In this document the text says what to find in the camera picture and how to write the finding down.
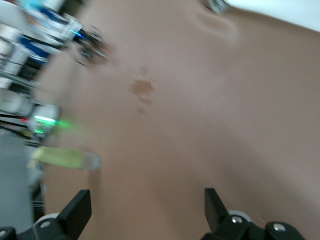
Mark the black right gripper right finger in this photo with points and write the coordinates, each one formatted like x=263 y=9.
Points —
x=217 y=220

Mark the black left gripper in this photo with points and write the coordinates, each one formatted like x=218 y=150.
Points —
x=91 y=37

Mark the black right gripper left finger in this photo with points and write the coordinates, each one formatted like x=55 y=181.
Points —
x=72 y=220

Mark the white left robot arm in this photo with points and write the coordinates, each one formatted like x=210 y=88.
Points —
x=46 y=111

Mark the yellow-green capped bottle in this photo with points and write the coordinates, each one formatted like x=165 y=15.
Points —
x=67 y=160

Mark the brown spilled liquid puddle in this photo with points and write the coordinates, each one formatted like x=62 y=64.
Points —
x=141 y=86

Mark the brown table mat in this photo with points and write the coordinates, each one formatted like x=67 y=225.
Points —
x=200 y=125

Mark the metal table edge clamp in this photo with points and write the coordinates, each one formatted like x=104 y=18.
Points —
x=216 y=5

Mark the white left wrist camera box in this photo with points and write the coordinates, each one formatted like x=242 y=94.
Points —
x=71 y=28

